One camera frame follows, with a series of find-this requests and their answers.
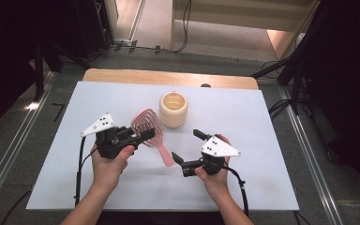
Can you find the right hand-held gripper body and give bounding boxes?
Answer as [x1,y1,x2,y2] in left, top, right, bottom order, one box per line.
[181,135,242,178]

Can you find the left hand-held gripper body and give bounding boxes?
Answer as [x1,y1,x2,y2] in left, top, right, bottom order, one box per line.
[80,112,139,159]

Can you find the pink hairbrush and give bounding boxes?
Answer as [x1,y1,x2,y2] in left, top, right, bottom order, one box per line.
[130,108,175,168]

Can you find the person's left hand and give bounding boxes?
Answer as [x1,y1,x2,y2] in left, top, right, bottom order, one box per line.
[89,143,136,191]

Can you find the person's right hand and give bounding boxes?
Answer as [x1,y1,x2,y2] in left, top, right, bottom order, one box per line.
[194,134,233,198]

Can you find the cream ribbed cup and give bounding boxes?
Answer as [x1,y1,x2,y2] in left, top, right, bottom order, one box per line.
[158,91,189,128]

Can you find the white board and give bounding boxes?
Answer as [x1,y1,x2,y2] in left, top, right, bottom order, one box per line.
[26,81,300,212]

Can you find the wooden table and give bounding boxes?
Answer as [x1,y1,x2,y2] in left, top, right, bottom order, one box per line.
[82,68,260,91]

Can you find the white power strip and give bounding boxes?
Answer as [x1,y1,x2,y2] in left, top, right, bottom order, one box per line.
[113,37,133,47]

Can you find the black metal stand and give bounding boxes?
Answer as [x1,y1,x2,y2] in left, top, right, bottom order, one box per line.
[290,62,304,115]
[33,40,45,101]

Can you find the black cabinet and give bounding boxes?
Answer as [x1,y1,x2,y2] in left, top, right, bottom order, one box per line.
[74,0,114,59]

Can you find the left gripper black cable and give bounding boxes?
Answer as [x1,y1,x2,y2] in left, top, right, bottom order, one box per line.
[74,136,98,207]

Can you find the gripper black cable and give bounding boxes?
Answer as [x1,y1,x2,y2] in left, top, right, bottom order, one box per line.
[221,165,250,218]
[74,136,98,207]

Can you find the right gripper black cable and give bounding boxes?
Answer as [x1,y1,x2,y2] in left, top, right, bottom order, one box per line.
[221,165,250,218]

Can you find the black floor cables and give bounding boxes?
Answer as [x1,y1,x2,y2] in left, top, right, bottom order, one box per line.
[268,98,293,121]

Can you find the metal floor rail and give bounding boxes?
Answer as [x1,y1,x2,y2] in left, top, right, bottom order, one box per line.
[277,85,345,225]
[0,71,59,217]

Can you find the black hanging cable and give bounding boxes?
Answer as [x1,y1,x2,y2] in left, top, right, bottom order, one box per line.
[172,0,192,53]

